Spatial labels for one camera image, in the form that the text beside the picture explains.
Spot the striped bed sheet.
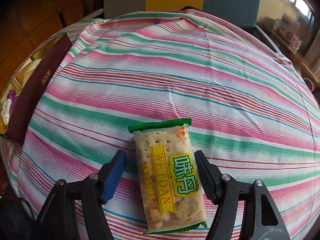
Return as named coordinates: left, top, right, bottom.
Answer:
left=1, top=9, right=319, bottom=239

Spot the wooden side shelf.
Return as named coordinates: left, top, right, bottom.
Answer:
left=261, top=24, right=319, bottom=87

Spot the white product box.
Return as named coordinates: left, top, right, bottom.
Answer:
left=278, top=13, right=300, bottom=34

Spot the white plastic bag bundle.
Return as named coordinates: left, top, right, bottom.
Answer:
left=1, top=99, right=12, bottom=126

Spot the Weidan cracker packet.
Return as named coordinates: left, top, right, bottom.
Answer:
left=128, top=118, right=207, bottom=235

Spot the purple snack sachet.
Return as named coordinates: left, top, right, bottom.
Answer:
left=7, top=89, right=16, bottom=101

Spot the gold cardboard box tray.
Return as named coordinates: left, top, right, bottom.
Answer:
left=1, top=34, right=72, bottom=145

